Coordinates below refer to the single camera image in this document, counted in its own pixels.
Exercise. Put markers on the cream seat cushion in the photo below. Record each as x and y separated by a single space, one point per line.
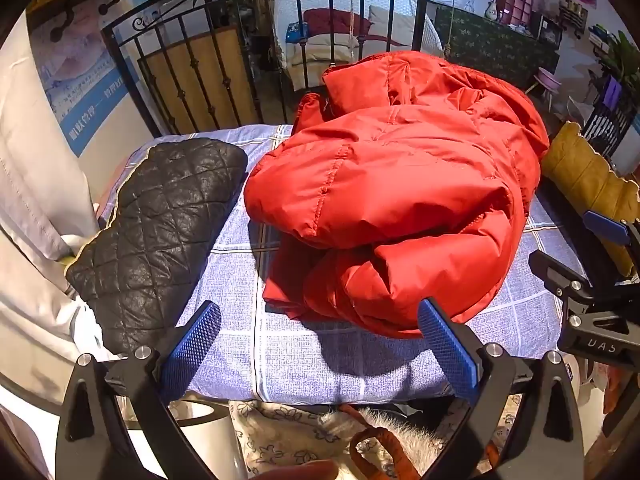
325 52

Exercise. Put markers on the red down jacket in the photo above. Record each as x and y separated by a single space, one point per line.
400 185

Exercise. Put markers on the dark red cushion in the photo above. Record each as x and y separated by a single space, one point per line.
330 22

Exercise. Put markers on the black monitor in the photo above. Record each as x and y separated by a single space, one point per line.
550 32

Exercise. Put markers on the pink stool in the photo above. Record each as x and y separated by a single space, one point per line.
550 80

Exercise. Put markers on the beige pillow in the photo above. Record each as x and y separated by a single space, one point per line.
385 20

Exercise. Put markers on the blue checked bed sheet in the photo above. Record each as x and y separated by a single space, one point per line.
300 360

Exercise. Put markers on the white patterned vase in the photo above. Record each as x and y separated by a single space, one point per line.
492 10

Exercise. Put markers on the black metal rack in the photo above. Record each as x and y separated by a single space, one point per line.
607 120

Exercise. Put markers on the wooden board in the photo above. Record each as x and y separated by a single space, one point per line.
202 60

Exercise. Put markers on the black wall hook rack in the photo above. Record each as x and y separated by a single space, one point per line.
67 17

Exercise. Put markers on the grey fur trim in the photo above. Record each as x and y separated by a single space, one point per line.
350 417

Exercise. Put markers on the white curtain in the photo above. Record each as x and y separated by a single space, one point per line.
30 160

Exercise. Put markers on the green patterned counter cloth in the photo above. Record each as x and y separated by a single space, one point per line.
490 45

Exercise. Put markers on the wall poster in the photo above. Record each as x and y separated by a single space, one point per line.
75 85

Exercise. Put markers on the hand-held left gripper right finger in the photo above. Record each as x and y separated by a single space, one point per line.
447 355

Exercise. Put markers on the black quilted pillow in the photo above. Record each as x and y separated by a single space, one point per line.
160 230

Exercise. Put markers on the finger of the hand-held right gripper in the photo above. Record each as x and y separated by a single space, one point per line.
555 270
605 227

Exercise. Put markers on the green potted plant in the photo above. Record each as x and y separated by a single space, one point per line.
622 55

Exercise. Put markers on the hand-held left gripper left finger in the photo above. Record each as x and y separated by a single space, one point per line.
190 350

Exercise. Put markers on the white bucket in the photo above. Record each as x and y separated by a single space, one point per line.
210 440

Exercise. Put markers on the blue printed cushion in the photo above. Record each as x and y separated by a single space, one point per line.
294 32

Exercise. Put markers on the mustard yellow cushion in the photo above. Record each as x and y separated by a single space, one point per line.
580 170

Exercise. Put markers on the black iron bed frame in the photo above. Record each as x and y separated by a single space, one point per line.
424 20

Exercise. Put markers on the floral cloth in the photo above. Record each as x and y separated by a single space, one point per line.
270 440

